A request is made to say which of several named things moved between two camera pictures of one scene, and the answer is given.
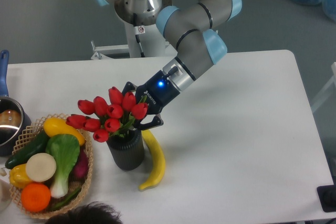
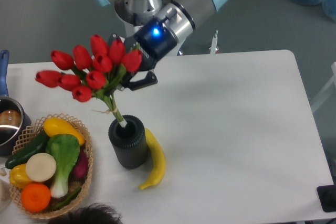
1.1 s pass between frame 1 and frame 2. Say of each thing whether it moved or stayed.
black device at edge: stayed
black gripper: moved
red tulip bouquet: moved
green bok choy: stayed
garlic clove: stayed
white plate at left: stayed
